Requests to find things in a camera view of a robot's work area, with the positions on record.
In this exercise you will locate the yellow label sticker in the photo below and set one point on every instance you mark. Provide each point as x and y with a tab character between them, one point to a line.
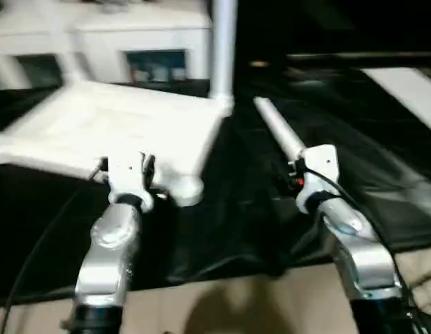
259	63

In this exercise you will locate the white plastic table top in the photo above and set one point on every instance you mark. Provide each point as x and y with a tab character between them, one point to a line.
114	121

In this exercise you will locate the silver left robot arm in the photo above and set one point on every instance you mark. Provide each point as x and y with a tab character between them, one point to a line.
111	243

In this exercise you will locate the black tall cabinet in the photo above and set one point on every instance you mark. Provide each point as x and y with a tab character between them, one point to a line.
264	28

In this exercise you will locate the white flat board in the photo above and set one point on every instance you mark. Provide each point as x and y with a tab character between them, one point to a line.
406	90

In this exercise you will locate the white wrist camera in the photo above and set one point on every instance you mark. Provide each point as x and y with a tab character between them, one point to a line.
319	163
128	174

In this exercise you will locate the white glass-door cabinet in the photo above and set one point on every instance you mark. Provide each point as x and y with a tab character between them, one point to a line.
149	35

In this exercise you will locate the black plastic mat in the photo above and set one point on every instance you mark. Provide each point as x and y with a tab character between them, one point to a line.
253	226

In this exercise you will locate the black long bar device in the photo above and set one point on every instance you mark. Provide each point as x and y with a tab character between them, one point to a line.
361	56

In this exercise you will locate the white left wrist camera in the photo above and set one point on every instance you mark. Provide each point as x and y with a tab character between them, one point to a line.
128	174

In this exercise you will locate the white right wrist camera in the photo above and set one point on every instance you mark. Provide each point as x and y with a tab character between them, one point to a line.
319	163

